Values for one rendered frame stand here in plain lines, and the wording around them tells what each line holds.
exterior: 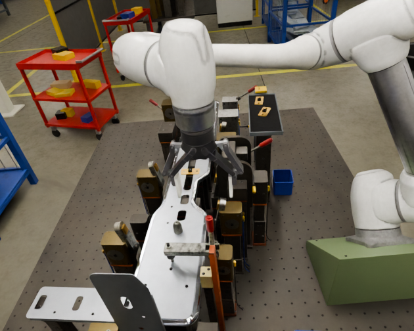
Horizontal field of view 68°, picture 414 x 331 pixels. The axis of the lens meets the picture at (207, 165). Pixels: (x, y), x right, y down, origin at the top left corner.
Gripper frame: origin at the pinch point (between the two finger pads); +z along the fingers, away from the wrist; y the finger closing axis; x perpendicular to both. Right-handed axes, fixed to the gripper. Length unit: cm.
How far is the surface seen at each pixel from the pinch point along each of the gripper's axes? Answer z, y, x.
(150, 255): 31.1, 22.0, -1.9
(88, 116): 104, 168, -242
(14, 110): 129, 324, -320
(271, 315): 61, -19, 2
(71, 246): 61, 74, -28
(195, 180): 31, 11, -41
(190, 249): 23.8, 6.7, 0.9
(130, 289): 2.8, 13.4, 26.6
